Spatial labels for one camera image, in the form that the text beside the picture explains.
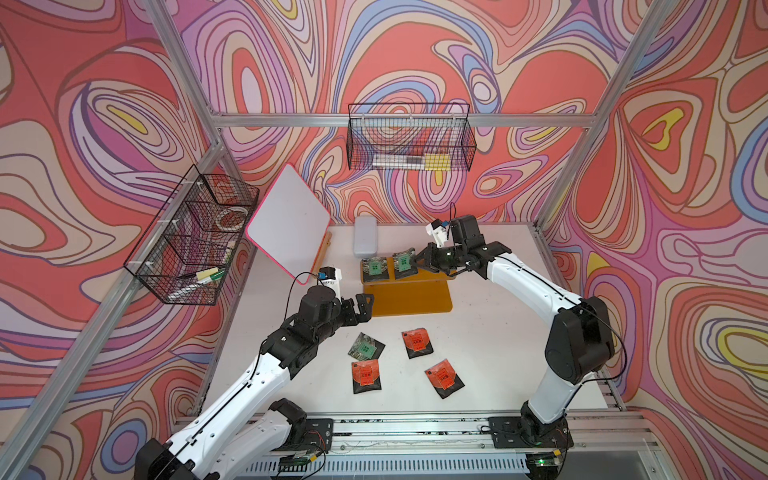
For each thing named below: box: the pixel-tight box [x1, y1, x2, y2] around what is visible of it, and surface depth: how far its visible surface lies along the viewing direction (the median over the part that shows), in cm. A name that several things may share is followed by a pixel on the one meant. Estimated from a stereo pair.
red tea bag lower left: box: [351, 359, 382, 394], surface depth 84 cm
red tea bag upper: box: [401, 327, 434, 359], surface depth 90 cm
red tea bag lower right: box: [424, 358, 465, 399], surface depth 84 cm
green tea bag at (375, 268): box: [362, 256, 389, 282], surface depth 90 cm
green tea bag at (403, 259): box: [392, 247, 416, 273], surface depth 87 cm
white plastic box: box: [354, 215, 378, 259], surface depth 117 cm
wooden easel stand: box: [311, 230, 333, 279], surface depth 107 cm
